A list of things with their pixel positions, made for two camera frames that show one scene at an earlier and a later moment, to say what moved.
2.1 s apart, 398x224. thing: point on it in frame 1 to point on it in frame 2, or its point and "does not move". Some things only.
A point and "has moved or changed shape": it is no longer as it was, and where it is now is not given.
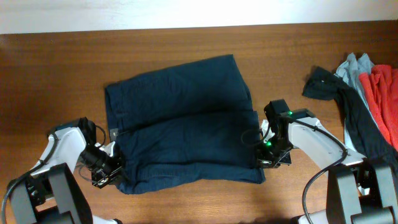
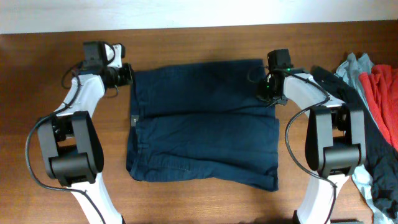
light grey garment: x=349 y=70 does not move
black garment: x=322 y=84 does not move
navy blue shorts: x=188 y=125 has moved or changed shape
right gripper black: x=263 y=161 to x=261 y=92
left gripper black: x=100 y=182 to x=127 y=74
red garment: x=382 y=82 does not move
